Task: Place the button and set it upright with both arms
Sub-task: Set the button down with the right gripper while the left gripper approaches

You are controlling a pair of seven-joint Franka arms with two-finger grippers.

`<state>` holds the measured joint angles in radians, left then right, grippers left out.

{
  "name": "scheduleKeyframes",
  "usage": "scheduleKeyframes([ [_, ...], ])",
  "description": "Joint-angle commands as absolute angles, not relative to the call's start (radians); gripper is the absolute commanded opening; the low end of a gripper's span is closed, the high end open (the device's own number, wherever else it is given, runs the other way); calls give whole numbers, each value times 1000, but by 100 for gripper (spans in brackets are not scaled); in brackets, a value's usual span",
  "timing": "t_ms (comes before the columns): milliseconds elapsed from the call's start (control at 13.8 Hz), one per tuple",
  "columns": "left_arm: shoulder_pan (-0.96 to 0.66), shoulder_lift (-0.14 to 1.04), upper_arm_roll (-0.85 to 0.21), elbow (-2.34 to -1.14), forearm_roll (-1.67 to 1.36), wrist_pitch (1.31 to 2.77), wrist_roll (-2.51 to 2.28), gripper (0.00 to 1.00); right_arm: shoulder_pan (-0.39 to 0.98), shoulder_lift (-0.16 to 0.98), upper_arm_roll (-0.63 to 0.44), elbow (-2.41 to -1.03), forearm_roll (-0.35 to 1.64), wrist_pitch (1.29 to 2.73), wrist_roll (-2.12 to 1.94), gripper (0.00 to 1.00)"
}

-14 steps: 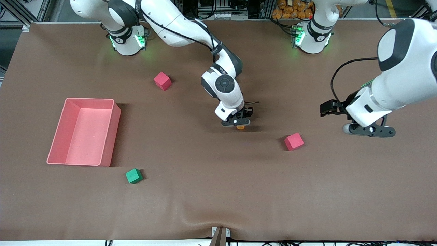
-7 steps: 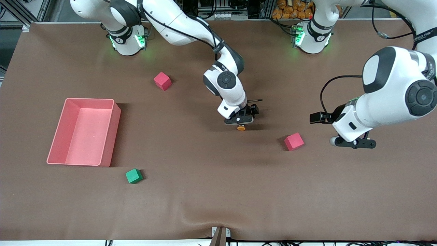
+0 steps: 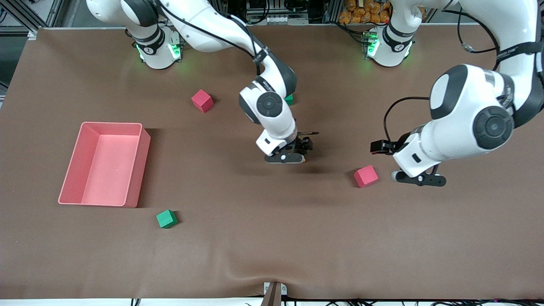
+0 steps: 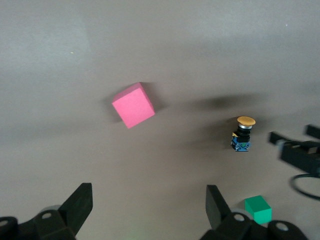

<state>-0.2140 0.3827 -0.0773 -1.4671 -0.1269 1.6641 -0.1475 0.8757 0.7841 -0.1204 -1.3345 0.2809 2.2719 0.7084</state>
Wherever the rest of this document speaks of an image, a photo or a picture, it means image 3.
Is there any red foam cube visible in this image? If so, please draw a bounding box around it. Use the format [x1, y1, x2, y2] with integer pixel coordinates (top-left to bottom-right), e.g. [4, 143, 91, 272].
[191, 89, 214, 113]
[353, 164, 379, 189]

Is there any brown table mat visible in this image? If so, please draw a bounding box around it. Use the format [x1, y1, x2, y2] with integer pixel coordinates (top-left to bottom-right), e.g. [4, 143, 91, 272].
[0, 23, 544, 300]

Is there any white terminal strip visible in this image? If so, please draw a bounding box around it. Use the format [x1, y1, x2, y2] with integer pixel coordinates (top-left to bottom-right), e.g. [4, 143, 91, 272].
[264, 15, 309, 25]

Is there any orange bag pile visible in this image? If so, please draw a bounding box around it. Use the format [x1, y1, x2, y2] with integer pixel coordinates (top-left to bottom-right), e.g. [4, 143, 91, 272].
[338, 0, 392, 25]

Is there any pink plastic bin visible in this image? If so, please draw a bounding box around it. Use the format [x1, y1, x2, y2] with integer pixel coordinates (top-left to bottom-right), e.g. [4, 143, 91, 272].
[58, 122, 151, 209]

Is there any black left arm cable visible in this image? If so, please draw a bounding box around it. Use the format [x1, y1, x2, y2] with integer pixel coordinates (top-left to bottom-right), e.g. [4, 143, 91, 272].
[383, 6, 502, 143]

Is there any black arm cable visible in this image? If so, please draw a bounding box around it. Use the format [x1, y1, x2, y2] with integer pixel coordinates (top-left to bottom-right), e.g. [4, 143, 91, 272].
[383, 6, 502, 143]
[155, 0, 272, 77]

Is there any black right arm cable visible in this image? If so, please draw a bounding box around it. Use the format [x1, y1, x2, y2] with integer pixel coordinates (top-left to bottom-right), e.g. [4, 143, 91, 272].
[155, 0, 272, 77]

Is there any metal table edge bracket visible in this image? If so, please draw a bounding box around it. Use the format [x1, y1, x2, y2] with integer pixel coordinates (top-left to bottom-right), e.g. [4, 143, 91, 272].
[260, 281, 288, 306]

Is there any aluminium frame profile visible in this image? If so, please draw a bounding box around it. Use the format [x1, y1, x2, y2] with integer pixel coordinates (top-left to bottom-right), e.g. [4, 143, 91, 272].
[0, 0, 68, 41]

